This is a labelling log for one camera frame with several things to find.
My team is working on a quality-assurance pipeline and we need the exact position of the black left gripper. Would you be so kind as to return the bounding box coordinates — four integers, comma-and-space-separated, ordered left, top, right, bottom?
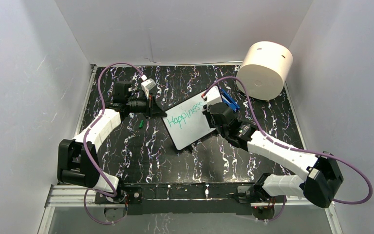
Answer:
127, 93, 168, 120

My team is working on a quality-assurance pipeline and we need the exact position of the green marker cap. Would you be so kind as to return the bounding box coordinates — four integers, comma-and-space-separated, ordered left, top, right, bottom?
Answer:
139, 120, 145, 129

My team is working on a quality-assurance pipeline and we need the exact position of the white whiteboard black frame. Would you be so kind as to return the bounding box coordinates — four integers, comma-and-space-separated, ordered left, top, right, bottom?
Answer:
162, 92, 215, 150

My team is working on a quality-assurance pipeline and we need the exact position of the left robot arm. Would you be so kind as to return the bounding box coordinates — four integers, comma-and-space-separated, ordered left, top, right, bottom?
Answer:
57, 78, 167, 203

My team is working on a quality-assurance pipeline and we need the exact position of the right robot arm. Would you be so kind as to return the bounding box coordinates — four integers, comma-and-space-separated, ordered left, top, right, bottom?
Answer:
203, 102, 343, 208

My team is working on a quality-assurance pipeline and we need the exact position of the cream cylindrical container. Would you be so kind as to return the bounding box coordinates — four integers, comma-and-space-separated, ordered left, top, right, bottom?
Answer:
236, 41, 293, 101

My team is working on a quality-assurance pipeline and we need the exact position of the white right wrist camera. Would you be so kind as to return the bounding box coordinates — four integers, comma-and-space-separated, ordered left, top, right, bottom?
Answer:
202, 86, 223, 108

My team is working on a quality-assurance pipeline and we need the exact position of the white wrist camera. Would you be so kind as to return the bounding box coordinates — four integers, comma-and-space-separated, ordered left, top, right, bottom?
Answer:
202, 86, 223, 108
141, 75, 157, 97

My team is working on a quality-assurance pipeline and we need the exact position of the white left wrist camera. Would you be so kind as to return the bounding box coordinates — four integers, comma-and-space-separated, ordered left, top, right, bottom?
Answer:
141, 75, 157, 97

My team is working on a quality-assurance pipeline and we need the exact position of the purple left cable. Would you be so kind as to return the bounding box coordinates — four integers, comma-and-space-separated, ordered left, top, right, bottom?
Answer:
82, 62, 146, 226

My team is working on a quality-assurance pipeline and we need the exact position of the aluminium frame rail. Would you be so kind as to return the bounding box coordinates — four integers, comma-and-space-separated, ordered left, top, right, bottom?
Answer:
38, 183, 342, 234

